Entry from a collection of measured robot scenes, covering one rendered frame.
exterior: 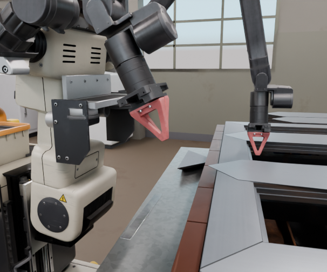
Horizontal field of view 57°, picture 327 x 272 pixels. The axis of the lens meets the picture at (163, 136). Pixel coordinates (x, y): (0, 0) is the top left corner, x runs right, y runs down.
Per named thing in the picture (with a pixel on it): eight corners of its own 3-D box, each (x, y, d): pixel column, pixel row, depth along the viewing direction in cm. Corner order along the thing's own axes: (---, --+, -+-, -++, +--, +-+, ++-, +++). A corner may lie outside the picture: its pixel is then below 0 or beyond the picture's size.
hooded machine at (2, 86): (52, 133, 541) (44, 42, 508) (21, 141, 476) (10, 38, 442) (13, 129, 569) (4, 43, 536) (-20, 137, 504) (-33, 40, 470)
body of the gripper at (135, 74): (170, 90, 59) (154, 55, 59) (150, 95, 50) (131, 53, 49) (143, 104, 62) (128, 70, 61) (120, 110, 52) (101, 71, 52)
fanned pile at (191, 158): (213, 153, 159) (213, 146, 158) (207, 179, 122) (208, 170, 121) (190, 152, 162) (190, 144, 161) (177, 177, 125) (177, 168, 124)
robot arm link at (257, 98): (250, 90, 101) (251, 87, 96) (271, 90, 100) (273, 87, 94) (249, 111, 101) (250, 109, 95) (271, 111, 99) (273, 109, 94)
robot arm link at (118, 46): (111, 42, 59) (95, 39, 53) (140, 24, 56) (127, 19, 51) (126, 75, 59) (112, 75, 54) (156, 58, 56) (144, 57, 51)
